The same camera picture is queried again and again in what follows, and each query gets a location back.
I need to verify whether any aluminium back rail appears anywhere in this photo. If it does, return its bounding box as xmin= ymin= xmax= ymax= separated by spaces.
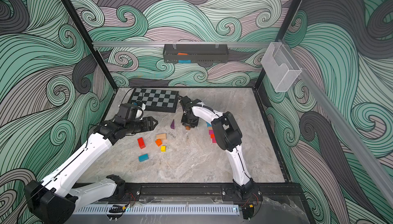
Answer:
xmin=92 ymin=41 xmax=270 ymax=49

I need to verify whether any white slotted cable duct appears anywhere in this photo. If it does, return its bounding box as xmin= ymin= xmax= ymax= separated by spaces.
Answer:
xmin=75 ymin=204 xmax=240 ymax=216

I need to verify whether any red rectangular block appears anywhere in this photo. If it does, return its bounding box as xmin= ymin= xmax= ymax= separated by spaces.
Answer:
xmin=137 ymin=138 xmax=146 ymax=149

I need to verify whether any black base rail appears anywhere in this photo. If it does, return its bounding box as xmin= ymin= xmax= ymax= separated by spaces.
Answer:
xmin=125 ymin=183 xmax=306 ymax=204

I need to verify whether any black wall tray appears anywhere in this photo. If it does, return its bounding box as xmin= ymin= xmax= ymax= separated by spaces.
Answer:
xmin=163 ymin=44 xmax=229 ymax=64

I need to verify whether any clear plastic wall box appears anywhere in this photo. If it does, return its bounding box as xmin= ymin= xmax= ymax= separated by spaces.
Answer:
xmin=261 ymin=42 xmax=302 ymax=93

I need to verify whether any orange cube block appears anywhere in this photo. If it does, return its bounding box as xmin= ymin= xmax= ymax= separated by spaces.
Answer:
xmin=156 ymin=139 xmax=163 ymax=147

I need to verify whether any black grey chessboard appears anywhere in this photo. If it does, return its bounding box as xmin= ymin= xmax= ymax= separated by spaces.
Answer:
xmin=129 ymin=88 xmax=179 ymax=113

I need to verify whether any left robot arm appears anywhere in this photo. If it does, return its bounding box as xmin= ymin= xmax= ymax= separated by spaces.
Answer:
xmin=24 ymin=117 xmax=158 ymax=224

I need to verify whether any natural wood block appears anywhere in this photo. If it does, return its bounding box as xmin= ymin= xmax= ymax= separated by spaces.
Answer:
xmin=156 ymin=133 xmax=167 ymax=141

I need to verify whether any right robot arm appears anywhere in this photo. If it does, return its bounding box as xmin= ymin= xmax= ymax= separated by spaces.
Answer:
xmin=179 ymin=96 xmax=254 ymax=199

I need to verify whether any aluminium right rail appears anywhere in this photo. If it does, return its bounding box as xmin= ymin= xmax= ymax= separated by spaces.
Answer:
xmin=279 ymin=40 xmax=393 ymax=206

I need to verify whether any teal small block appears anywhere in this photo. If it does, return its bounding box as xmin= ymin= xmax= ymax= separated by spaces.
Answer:
xmin=138 ymin=153 xmax=149 ymax=162

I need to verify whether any aluminium rail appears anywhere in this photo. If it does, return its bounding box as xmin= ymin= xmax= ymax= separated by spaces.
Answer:
xmin=92 ymin=41 xmax=270 ymax=49
xmin=279 ymin=40 xmax=393 ymax=206

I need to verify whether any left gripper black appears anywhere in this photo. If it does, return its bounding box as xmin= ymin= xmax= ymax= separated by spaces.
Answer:
xmin=125 ymin=117 xmax=158 ymax=136

